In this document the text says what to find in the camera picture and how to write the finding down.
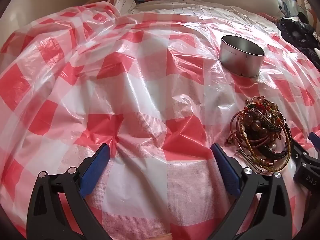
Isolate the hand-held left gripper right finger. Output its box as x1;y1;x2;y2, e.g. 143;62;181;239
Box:
211;144;293;240

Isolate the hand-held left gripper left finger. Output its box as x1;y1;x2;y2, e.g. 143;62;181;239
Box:
26;144;113;240

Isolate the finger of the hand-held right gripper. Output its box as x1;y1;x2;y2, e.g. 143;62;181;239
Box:
291;139;316;171
308;131;320;153

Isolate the black braided bracelet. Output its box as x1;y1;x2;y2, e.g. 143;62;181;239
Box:
257;144;292;159

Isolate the pile of bracelets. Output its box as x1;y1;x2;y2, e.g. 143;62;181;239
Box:
226;95;293;173

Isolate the round metal tin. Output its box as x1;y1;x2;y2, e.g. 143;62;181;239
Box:
219;35;265;77

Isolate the red white checkered plastic sheet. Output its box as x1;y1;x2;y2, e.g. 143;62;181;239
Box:
0;1;320;240

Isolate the dark clothing heap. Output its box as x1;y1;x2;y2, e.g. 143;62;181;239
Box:
276;16;320;70

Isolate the small pink cloth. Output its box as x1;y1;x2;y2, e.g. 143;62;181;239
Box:
257;12;278;23

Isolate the pale cartoon print curtain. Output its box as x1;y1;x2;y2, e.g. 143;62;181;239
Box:
277;0;315;20

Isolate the white striped bedsheet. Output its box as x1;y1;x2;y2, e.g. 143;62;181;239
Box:
114;0;275;18

